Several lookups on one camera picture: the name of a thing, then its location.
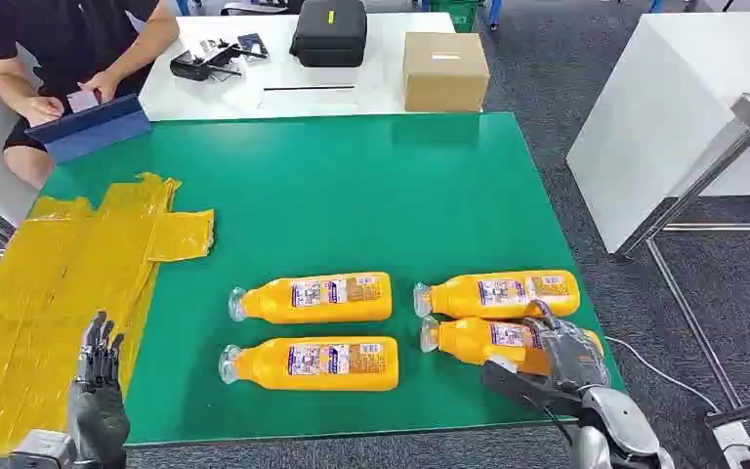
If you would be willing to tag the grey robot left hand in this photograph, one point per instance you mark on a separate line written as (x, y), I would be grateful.
(97, 408)

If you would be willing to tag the person's left hand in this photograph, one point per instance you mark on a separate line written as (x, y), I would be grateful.
(102, 84)

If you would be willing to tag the person's right hand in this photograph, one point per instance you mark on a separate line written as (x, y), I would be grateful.
(40, 110)

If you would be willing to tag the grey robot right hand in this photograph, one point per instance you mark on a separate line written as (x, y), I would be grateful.
(572, 356)

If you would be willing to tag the smartphone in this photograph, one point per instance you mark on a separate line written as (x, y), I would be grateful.
(82, 100)

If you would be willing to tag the orange detergent bottle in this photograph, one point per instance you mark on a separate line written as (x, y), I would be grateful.
(459, 298)
(465, 342)
(323, 309)
(323, 379)

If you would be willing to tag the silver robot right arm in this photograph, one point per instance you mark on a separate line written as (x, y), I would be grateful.
(617, 427)

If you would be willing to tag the blue tablet case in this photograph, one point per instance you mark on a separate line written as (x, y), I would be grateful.
(90, 132)

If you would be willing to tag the person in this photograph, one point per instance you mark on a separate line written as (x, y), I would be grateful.
(58, 39)

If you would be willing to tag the black controller device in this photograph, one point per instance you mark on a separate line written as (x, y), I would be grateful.
(197, 65)

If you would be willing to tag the yellow taped sheet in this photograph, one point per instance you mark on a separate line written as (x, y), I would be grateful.
(58, 272)

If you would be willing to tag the small dark card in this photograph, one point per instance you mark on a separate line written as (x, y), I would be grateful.
(253, 45)

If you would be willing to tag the white power strip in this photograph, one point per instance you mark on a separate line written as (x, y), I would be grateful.
(734, 440)

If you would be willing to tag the thin black stick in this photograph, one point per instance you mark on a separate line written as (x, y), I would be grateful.
(310, 87)

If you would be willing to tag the white table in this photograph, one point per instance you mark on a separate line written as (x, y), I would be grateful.
(323, 100)

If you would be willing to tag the black carrying case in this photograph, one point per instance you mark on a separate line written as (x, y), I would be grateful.
(330, 35)

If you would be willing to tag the white cabinet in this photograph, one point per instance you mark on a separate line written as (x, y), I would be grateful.
(659, 116)

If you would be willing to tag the green table mat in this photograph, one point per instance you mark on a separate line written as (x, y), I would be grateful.
(349, 194)

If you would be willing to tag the brown cardboard box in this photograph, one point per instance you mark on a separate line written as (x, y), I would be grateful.
(446, 77)

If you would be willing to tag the green crate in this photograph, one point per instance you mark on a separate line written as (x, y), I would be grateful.
(456, 13)

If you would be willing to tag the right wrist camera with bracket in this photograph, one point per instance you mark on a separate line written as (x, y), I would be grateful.
(517, 387)

